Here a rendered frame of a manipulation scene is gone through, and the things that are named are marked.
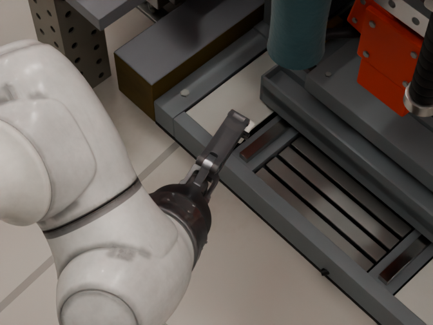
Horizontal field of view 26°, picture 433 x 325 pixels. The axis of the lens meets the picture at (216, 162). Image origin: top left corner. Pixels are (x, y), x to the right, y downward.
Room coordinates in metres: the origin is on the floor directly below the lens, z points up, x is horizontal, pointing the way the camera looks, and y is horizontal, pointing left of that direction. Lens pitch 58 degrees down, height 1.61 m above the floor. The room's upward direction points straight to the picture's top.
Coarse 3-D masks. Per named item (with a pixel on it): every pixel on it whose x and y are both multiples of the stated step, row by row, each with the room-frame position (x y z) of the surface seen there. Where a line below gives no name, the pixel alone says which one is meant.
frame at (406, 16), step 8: (376, 0) 0.93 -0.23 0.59; (384, 0) 0.92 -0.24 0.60; (392, 0) 0.91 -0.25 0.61; (400, 0) 0.90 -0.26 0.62; (408, 0) 0.90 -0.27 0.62; (416, 0) 0.90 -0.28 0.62; (424, 0) 0.92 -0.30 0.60; (384, 8) 0.92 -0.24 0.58; (392, 8) 0.91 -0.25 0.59; (400, 8) 0.90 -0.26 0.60; (408, 8) 0.89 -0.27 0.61; (416, 8) 0.88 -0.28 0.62; (424, 8) 0.88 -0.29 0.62; (400, 16) 0.90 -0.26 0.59; (408, 16) 0.89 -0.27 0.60; (416, 16) 0.88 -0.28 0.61; (424, 16) 0.87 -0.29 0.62; (408, 24) 0.89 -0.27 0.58; (416, 24) 0.88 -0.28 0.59; (424, 24) 0.87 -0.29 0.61; (424, 32) 0.87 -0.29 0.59
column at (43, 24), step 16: (32, 0) 1.24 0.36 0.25; (48, 0) 1.19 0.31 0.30; (64, 0) 1.19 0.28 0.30; (32, 16) 1.25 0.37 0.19; (48, 16) 1.20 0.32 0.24; (64, 16) 1.19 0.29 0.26; (80, 16) 1.21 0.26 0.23; (48, 32) 1.21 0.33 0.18; (64, 32) 1.18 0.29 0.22; (80, 32) 1.21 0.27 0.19; (96, 32) 1.23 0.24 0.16; (64, 48) 1.18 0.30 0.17; (80, 48) 1.20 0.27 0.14; (96, 48) 1.23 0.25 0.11; (80, 64) 1.20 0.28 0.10; (96, 64) 1.22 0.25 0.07; (96, 80) 1.22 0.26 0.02
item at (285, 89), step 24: (336, 24) 1.24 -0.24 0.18; (336, 48) 1.20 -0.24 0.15; (288, 72) 1.13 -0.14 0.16; (264, 96) 1.11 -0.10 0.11; (288, 96) 1.07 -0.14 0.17; (312, 96) 1.08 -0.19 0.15; (288, 120) 1.06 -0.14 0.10; (312, 120) 1.02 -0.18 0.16; (336, 120) 1.03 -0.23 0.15; (336, 144) 0.97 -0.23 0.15; (360, 144) 0.97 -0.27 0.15; (360, 168) 0.92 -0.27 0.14; (384, 168) 0.92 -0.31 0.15; (384, 192) 0.88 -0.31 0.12; (408, 192) 0.87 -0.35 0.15; (432, 192) 0.87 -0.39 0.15; (408, 216) 0.84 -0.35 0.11; (432, 216) 0.80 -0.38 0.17; (432, 240) 0.79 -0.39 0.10
